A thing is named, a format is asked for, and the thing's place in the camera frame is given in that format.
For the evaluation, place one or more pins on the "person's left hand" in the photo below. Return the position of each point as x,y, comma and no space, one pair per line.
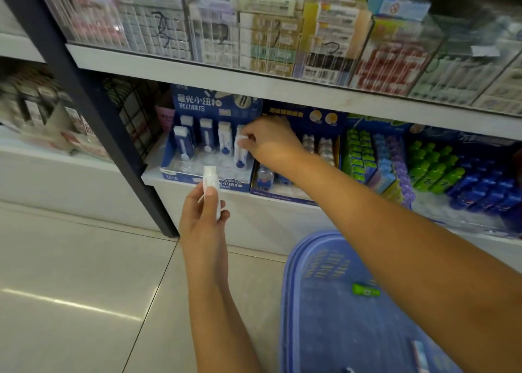
202,238

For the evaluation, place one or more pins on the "person's right hand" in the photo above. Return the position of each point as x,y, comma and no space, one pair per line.
273,142

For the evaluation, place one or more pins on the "person's right fingers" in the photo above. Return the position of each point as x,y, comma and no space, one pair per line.
251,138

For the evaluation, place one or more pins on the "person's left thumb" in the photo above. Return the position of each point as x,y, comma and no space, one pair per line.
212,205

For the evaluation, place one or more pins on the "white push eraser stick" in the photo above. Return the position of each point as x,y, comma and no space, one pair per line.
182,142
240,158
207,134
186,120
225,137
211,177

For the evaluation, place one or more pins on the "person's right forearm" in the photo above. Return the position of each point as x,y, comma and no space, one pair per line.
399,254

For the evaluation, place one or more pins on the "person's left forearm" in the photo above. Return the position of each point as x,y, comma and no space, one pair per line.
222,323

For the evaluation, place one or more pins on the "clear packed eraser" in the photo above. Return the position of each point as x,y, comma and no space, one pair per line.
265,177
308,143
327,150

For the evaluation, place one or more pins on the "white shelf base board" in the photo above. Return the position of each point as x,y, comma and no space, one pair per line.
261,222

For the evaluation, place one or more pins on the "blue eraser display box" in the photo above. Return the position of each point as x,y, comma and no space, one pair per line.
212,103

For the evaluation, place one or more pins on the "dark blue display box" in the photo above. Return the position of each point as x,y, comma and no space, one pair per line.
318,120

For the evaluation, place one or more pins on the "pink packet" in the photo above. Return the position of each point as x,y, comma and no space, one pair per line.
165,118

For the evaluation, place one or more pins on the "row of clear display bins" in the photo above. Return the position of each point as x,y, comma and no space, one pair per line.
265,30

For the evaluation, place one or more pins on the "stack of green erasers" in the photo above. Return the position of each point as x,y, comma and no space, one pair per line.
359,156

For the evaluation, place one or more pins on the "stack of blue erasers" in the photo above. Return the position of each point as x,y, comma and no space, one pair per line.
381,169

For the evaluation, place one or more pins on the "white side shelf unit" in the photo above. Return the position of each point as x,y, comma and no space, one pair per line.
61,181

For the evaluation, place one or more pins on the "stack of purple erasers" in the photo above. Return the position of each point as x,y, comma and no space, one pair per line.
401,173

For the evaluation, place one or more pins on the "blue plastic shopping basket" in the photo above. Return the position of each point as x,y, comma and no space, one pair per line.
326,328

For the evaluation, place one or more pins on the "green eraser stick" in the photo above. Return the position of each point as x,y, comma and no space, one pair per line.
366,290

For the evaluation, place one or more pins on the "group of green bottles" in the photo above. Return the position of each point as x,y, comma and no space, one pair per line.
432,169

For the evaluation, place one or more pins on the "pile of stationery packets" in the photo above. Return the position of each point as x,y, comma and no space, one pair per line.
45,111

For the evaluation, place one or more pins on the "light blue small box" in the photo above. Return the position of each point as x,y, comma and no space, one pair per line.
397,5

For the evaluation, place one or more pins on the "blue bottle display box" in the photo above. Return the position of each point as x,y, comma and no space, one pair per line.
469,138

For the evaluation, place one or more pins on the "group of blue bottles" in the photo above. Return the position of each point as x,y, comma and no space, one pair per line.
485,193

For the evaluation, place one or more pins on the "white and blue packet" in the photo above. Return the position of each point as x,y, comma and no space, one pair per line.
420,356

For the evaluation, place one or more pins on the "black metal shelf post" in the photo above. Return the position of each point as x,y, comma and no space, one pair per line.
81,91

